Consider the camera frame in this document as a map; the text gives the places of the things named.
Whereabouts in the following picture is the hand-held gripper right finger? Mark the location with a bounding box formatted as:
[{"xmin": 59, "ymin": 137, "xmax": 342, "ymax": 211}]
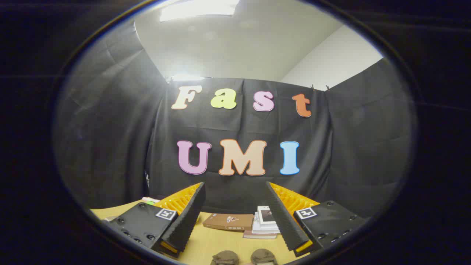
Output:
[{"xmin": 265, "ymin": 181, "xmax": 368, "ymax": 257}]

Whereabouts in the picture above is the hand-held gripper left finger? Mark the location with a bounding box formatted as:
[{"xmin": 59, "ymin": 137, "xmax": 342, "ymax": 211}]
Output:
[{"xmin": 110, "ymin": 182, "xmax": 206, "ymax": 257}]

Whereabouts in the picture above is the small white book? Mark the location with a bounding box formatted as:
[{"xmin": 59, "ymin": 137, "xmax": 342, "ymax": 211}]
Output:
[{"xmin": 256, "ymin": 205, "xmax": 277, "ymax": 225}]

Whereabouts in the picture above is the white magazine pile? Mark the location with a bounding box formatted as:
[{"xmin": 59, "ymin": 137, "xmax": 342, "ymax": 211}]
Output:
[{"xmin": 243, "ymin": 212, "xmax": 282, "ymax": 239}]

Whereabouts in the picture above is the brown book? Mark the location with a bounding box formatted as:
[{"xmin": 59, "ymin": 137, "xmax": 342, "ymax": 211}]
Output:
[{"xmin": 202, "ymin": 213, "xmax": 255, "ymax": 232}]

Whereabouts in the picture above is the black backdrop cloth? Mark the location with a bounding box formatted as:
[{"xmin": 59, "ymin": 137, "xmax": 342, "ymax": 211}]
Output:
[{"xmin": 53, "ymin": 18, "xmax": 418, "ymax": 218}]

